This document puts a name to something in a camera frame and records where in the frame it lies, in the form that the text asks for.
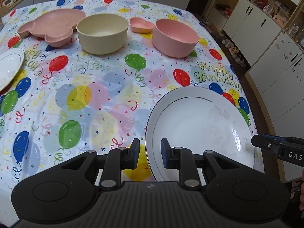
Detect large white plate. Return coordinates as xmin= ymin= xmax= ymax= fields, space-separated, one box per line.
xmin=145 ymin=86 xmax=255 ymax=181

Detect small white plate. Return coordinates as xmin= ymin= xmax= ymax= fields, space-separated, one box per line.
xmin=0 ymin=47 xmax=25 ymax=91

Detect white kitchen timer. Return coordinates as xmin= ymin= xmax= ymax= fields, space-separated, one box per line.
xmin=2 ymin=0 xmax=14 ymax=7

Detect person right hand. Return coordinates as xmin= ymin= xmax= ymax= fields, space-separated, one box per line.
xmin=299 ymin=171 xmax=304 ymax=211

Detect pink bowl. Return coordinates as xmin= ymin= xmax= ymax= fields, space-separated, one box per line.
xmin=152 ymin=19 xmax=200 ymax=58

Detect cream bowl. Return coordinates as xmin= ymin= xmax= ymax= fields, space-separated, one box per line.
xmin=76 ymin=13 xmax=129 ymax=55

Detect white wardrobe cabinets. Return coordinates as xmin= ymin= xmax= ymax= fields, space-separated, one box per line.
xmin=206 ymin=0 xmax=304 ymax=181

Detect small pink heart dish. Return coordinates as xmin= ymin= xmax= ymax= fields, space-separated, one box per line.
xmin=129 ymin=17 xmax=154 ymax=33

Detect pink bear-shaped plate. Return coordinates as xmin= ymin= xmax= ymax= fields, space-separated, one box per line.
xmin=17 ymin=9 xmax=86 ymax=48

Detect gold thermos jug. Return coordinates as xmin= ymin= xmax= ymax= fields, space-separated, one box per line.
xmin=0 ymin=18 xmax=3 ymax=30

